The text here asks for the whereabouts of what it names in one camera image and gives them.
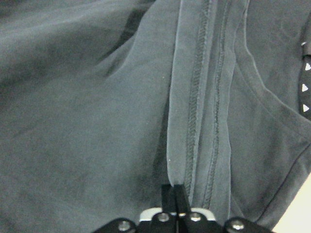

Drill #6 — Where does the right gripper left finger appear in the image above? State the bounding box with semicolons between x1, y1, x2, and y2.
161;184;177;215

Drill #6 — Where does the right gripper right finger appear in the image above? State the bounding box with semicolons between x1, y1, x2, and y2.
173;184;191;216

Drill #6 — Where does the black printed t-shirt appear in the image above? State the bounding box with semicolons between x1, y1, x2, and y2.
0;0;311;233

